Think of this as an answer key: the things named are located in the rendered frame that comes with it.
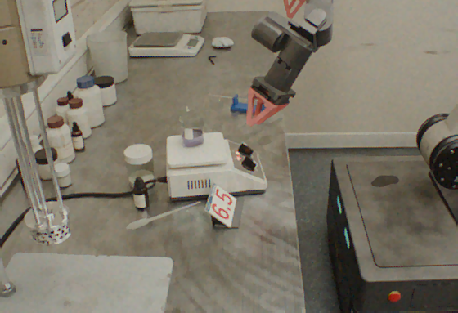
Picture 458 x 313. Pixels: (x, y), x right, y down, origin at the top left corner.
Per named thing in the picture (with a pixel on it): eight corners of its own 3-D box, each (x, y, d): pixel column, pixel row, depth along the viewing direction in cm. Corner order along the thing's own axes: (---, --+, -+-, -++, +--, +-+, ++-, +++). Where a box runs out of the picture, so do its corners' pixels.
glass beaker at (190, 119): (208, 149, 104) (206, 113, 100) (182, 153, 103) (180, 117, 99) (201, 136, 109) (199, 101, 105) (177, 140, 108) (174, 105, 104)
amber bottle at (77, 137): (74, 145, 125) (69, 119, 121) (86, 145, 125) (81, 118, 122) (73, 151, 123) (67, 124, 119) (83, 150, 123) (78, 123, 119)
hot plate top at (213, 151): (222, 135, 110) (222, 131, 110) (228, 163, 100) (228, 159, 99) (167, 140, 109) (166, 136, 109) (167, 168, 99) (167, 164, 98)
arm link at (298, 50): (311, 44, 96) (321, 46, 101) (283, 26, 98) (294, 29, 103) (292, 73, 98) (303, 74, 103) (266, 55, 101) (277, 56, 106)
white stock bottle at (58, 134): (46, 162, 118) (36, 122, 113) (62, 150, 123) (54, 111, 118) (64, 167, 116) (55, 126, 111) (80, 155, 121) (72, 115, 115)
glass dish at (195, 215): (213, 217, 98) (212, 208, 96) (190, 230, 94) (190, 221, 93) (195, 206, 101) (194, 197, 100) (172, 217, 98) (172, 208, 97)
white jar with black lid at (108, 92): (117, 96, 152) (114, 74, 148) (115, 105, 146) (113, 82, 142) (95, 98, 151) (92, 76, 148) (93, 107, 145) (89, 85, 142)
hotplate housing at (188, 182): (257, 162, 115) (257, 130, 111) (267, 194, 104) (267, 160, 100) (159, 170, 113) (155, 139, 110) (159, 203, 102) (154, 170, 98)
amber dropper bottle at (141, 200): (141, 199, 104) (137, 171, 100) (152, 203, 102) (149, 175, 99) (132, 207, 101) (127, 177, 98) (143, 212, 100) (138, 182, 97)
